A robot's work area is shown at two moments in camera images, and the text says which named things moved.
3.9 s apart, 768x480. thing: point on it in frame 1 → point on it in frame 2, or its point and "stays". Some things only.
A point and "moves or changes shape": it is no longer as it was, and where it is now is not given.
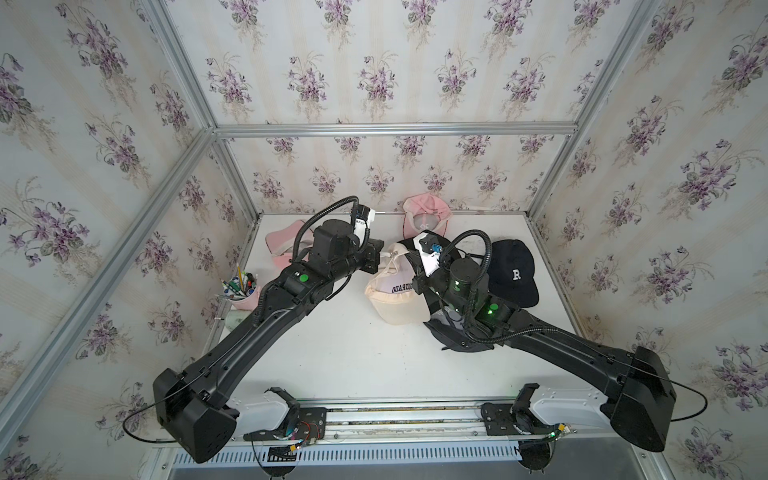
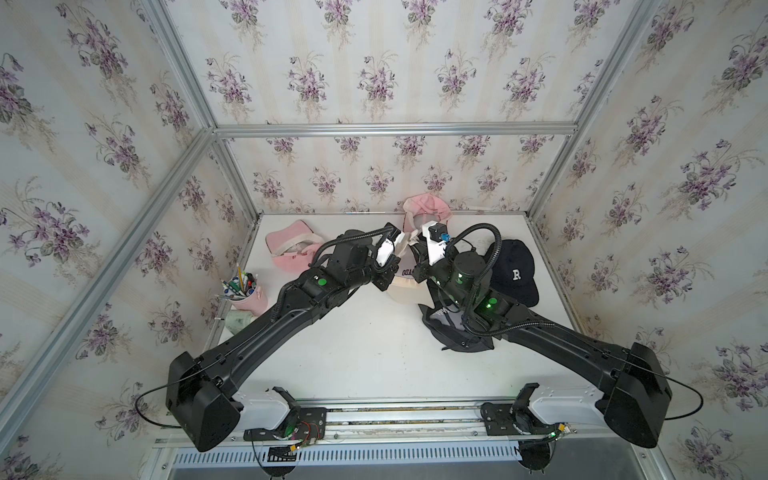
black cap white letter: (511, 273) stays
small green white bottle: (234, 317) stays
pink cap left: (280, 243) stays
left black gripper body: (365, 259) → (381, 276)
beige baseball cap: (390, 294) moves or changes shape
